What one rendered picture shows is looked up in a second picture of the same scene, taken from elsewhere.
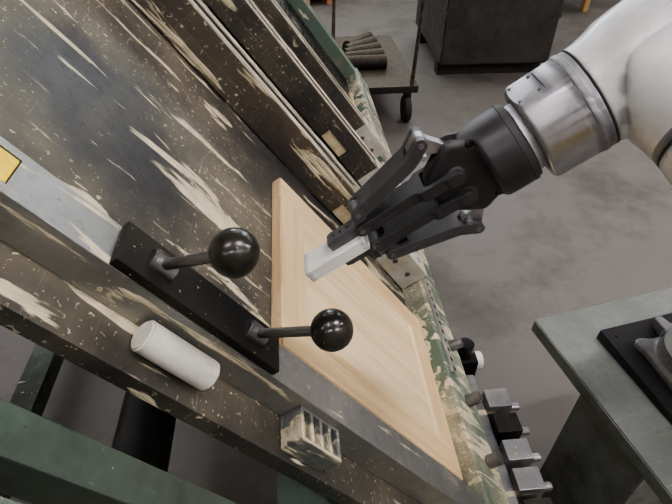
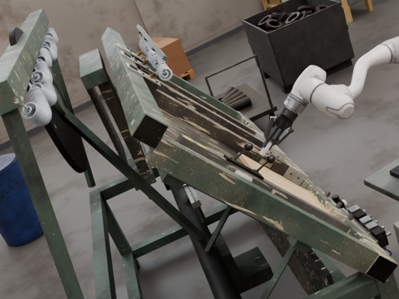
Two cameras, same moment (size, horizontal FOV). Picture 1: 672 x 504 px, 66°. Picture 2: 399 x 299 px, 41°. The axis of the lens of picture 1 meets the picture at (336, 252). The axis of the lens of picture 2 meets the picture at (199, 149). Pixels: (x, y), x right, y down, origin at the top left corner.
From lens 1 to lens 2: 1.88 m
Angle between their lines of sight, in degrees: 17
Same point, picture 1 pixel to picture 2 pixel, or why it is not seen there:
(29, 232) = (213, 158)
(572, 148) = (298, 108)
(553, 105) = (291, 102)
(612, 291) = not seen: outside the picture
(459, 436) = (335, 213)
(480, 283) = (359, 198)
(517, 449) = (365, 219)
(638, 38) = (298, 87)
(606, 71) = (297, 94)
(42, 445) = not seen: hidden behind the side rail
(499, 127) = (285, 110)
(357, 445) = (291, 199)
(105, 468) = not seen: hidden behind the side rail
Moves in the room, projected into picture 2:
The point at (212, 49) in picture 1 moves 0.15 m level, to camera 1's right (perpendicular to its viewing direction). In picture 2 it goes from (204, 123) to (231, 111)
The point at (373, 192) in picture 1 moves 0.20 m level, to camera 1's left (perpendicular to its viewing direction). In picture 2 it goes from (268, 131) to (224, 148)
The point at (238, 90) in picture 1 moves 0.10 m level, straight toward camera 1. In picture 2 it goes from (215, 131) to (221, 137)
